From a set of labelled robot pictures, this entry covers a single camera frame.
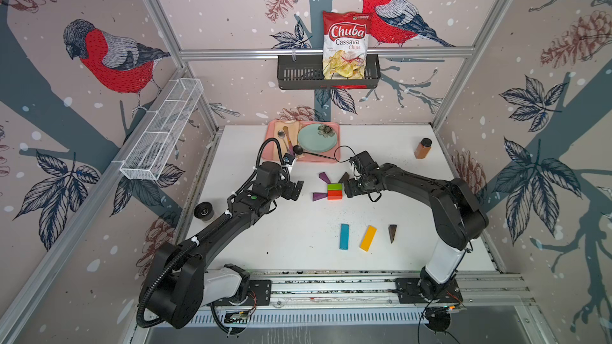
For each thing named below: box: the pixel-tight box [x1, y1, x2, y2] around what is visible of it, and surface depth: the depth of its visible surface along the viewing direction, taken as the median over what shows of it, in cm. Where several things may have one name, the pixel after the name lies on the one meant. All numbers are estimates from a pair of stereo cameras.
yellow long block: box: [359, 224, 377, 253], surface depth 87 cm
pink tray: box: [263, 119, 341, 163], surface depth 116 cm
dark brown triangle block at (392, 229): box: [388, 224, 397, 244], surface depth 87 cm
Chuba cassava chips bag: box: [321, 10, 372, 81], surface depth 87 cm
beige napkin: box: [274, 120, 300, 161], surface depth 120 cm
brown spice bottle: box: [414, 136, 433, 160], surface depth 106 cm
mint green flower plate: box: [297, 122, 338, 153], surface depth 120 cm
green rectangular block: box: [327, 183, 342, 191], surface depth 100 cm
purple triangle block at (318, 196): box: [312, 192, 328, 202], surface depth 97 cm
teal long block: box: [339, 223, 350, 251], surface depth 87 cm
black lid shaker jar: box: [193, 201, 215, 222], surface depth 81 cm
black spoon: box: [292, 144, 336, 161], surface depth 113 cm
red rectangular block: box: [327, 190, 344, 200], surface depth 95 cm
